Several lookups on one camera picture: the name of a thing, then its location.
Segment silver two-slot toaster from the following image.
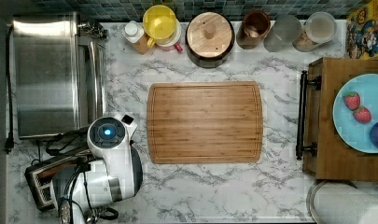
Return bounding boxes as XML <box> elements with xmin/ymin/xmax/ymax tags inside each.
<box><xmin>24</xmin><ymin>149</ymin><xmax>95</xmax><ymax>212</ymax></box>

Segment wooden cutting board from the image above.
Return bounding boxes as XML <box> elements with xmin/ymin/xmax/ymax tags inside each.
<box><xmin>147</xmin><ymin>81</ymin><xmax>263</xmax><ymax>163</ymax></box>

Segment lower red strawberry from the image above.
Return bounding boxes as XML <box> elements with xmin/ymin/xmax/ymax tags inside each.
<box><xmin>353</xmin><ymin>106</ymin><xmax>372</xmax><ymax>124</ymax></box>

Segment black power cable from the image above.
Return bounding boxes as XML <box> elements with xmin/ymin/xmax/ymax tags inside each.
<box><xmin>3</xmin><ymin>25</ymin><xmax>16</xmax><ymax>155</ymax></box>

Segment red strawberry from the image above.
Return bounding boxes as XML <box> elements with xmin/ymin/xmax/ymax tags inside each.
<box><xmin>343</xmin><ymin>91</ymin><xmax>361</xmax><ymax>111</ymax></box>
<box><xmin>353</xmin><ymin>106</ymin><xmax>372</xmax><ymax>124</ymax></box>

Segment light blue plate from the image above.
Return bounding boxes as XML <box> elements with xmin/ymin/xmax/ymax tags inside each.
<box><xmin>332</xmin><ymin>74</ymin><xmax>378</xmax><ymax>154</ymax></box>

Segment glass jar with white lid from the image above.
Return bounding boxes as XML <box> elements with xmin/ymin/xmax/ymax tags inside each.
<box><xmin>293</xmin><ymin>12</ymin><xmax>337</xmax><ymax>52</ymax></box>

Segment white capped bottle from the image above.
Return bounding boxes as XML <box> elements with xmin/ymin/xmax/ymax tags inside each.
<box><xmin>122</xmin><ymin>21</ymin><xmax>145</xmax><ymax>44</ymax></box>

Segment shiny steel kettle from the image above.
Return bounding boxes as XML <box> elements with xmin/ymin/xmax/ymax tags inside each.
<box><xmin>84</xmin><ymin>206</ymin><xmax>119</xmax><ymax>224</ymax></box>

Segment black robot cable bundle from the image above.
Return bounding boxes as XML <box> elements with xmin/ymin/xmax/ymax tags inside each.
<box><xmin>45</xmin><ymin>127</ymin><xmax>94</xmax><ymax>224</ymax></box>

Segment grey frosted tumbler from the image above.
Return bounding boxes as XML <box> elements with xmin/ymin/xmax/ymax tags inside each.
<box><xmin>263</xmin><ymin>15</ymin><xmax>301</xmax><ymax>52</ymax></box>

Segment stainless steel toaster oven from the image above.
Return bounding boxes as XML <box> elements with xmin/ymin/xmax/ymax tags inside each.
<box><xmin>12</xmin><ymin>12</ymin><xmax>107</xmax><ymax>139</ymax></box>

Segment yellow cup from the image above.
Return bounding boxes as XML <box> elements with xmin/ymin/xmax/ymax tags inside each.
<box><xmin>143</xmin><ymin>5</ymin><xmax>181</xmax><ymax>50</ymax></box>

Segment black pot with wooden lid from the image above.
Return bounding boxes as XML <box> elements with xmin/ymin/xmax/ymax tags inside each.
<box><xmin>185</xmin><ymin>12</ymin><xmax>235</xmax><ymax>68</ymax></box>

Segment wooden tray with black handle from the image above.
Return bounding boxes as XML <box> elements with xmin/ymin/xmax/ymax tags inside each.
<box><xmin>296</xmin><ymin>57</ymin><xmax>378</xmax><ymax>182</ymax></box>

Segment colourful cereal box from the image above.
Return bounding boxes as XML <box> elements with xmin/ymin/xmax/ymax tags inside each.
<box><xmin>345</xmin><ymin>0</ymin><xmax>378</xmax><ymax>60</ymax></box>

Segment upper red strawberry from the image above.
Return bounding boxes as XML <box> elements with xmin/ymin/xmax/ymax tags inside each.
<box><xmin>343</xmin><ymin>91</ymin><xmax>361</xmax><ymax>111</ymax></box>

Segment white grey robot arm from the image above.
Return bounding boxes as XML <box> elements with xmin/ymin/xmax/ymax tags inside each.
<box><xmin>50</xmin><ymin>114</ymin><xmax>143</xmax><ymax>224</ymax></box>

